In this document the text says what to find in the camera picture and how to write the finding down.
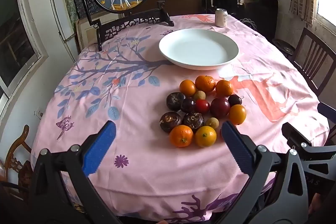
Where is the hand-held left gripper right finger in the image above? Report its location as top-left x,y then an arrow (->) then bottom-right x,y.
214,120 -> 310,224

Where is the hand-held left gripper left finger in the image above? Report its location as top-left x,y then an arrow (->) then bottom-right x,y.
29,120 -> 124,224

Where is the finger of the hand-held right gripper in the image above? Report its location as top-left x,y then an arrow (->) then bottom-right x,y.
282,122 -> 319,153
317,102 -> 336,135

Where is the large red plum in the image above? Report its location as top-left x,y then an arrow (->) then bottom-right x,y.
210,97 -> 231,118

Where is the small dark plum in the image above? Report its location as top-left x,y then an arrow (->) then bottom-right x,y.
228,94 -> 242,107
181,97 -> 196,113

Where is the dark brown water chestnut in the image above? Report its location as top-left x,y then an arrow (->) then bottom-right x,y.
160,112 -> 182,133
183,112 -> 205,131
166,92 -> 186,111

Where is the white round plate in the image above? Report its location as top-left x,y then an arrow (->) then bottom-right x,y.
159,29 -> 239,70

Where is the pink printed tablecloth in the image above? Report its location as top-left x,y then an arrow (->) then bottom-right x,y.
30,14 -> 330,224

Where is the dark wooden slat chair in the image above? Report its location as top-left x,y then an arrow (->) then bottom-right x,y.
291,27 -> 336,97

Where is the dark round metal pot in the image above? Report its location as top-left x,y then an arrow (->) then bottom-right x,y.
273,39 -> 296,56

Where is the carved brown wooden chair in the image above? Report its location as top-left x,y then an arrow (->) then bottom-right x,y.
0,124 -> 33,201

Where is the black glass panel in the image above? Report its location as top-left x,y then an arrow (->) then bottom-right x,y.
205,0 -> 279,39

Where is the white drink can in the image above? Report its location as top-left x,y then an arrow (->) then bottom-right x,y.
215,8 -> 228,28

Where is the white framed window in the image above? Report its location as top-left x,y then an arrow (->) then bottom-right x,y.
0,0 -> 49,98

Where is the white leaning board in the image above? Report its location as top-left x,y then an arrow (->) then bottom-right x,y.
47,0 -> 76,42

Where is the brown wooden cabinet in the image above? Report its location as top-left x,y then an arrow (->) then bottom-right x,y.
113,0 -> 206,25

